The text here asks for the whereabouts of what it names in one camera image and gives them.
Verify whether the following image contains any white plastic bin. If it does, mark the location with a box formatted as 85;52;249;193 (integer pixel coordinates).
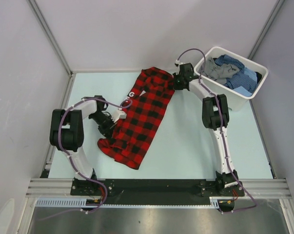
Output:
194;46;269;111

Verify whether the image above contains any light blue shirt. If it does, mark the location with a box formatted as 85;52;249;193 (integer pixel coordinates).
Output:
230;68;257;97

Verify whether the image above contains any white cable duct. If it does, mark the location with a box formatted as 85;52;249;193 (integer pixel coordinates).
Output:
35;198;234;210

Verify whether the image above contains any grey shirt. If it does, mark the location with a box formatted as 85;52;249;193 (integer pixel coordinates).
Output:
202;57;240;85

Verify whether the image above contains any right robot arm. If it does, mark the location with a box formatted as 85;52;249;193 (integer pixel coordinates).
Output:
173;61;239;196

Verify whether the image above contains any aluminium frame rail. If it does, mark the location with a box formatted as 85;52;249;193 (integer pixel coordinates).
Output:
25;178;292;199

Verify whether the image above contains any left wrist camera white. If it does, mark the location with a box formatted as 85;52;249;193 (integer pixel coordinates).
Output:
112;110;127;122

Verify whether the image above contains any red black plaid shirt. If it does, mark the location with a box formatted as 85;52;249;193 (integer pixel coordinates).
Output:
98;67;175;170

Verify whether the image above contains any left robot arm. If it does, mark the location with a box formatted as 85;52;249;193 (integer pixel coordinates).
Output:
49;96;116;196

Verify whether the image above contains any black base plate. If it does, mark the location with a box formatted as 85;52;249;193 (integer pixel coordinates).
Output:
71;178;245;206

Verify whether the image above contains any blue checked shirt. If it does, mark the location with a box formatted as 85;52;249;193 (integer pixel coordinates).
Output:
214;54;262;90

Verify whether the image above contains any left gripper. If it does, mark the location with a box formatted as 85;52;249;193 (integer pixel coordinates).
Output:
88;112;118;140

